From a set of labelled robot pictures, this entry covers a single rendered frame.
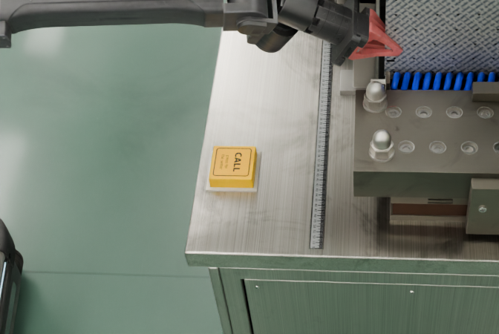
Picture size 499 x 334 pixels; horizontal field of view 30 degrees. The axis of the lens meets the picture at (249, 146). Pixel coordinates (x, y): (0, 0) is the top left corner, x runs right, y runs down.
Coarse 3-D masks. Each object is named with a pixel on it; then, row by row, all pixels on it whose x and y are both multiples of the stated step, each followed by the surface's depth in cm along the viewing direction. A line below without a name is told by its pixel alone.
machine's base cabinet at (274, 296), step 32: (224, 288) 148; (256, 288) 147; (288, 288) 147; (320, 288) 146; (352, 288) 145; (384, 288) 144; (416, 288) 143; (448, 288) 143; (480, 288) 142; (224, 320) 156; (256, 320) 156; (288, 320) 155; (320, 320) 154; (352, 320) 153; (384, 320) 152; (416, 320) 151; (448, 320) 150; (480, 320) 149
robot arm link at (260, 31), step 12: (276, 12) 132; (240, 24) 131; (252, 24) 130; (264, 24) 131; (276, 24) 132; (252, 36) 140; (264, 36) 140; (276, 36) 139; (288, 36) 139; (264, 48) 142; (276, 48) 142
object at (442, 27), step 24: (408, 0) 132; (432, 0) 132; (456, 0) 132; (480, 0) 131; (408, 24) 136; (432, 24) 136; (456, 24) 135; (480, 24) 135; (408, 48) 140; (432, 48) 139; (456, 48) 139; (480, 48) 138; (384, 72) 144; (432, 72) 143; (456, 72) 143
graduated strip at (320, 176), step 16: (320, 80) 162; (320, 96) 160; (320, 112) 157; (320, 128) 155; (320, 144) 153; (320, 160) 150; (320, 176) 148; (320, 192) 146; (320, 208) 144; (320, 224) 142; (320, 240) 140
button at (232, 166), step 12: (216, 156) 150; (228, 156) 150; (240, 156) 150; (252, 156) 149; (216, 168) 148; (228, 168) 148; (240, 168) 148; (252, 168) 148; (216, 180) 147; (228, 180) 147; (240, 180) 147; (252, 180) 147
